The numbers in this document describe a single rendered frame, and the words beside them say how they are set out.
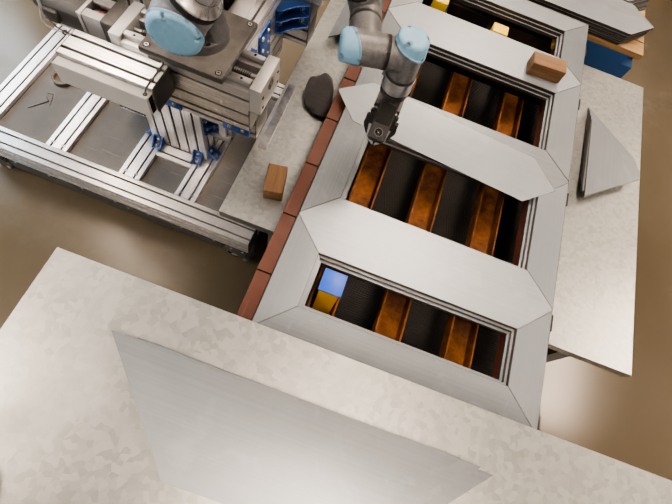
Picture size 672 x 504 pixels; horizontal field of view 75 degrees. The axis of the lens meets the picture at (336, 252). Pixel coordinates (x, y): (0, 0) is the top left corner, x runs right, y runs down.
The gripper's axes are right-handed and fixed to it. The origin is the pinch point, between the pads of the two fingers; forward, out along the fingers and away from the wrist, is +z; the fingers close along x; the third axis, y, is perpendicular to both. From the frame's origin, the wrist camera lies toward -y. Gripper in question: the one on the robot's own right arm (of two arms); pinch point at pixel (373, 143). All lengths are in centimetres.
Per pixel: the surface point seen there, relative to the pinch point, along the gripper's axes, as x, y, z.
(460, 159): -26.8, 10.7, 5.3
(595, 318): -82, -19, 15
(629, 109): -89, 73, 15
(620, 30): -75, 100, 5
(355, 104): 9.4, 15.8, 5.2
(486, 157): -34.6, 15.2, 5.3
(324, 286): -1.3, -45.1, 1.5
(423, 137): -13.9, 13.5, 5.3
